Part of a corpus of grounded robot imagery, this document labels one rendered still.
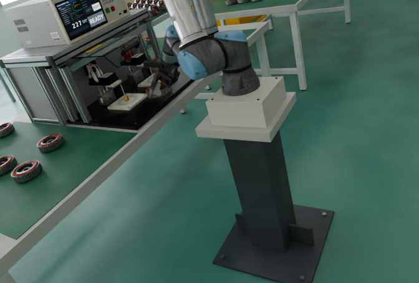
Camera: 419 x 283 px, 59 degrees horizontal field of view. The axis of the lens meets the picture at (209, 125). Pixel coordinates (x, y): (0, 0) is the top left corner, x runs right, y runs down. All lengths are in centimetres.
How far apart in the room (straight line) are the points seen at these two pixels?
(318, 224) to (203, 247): 60
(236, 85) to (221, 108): 10
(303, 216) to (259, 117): 83
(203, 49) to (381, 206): 126
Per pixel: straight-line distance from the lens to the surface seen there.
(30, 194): 152
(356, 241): 194
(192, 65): 129
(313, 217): 203
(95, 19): 195
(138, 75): 212
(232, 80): 140
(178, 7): 135
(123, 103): 186
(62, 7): 185
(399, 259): 189
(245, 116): 137
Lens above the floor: 144
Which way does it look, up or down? 28 degrees down
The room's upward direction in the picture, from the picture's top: 16 degrees counter-clockwise
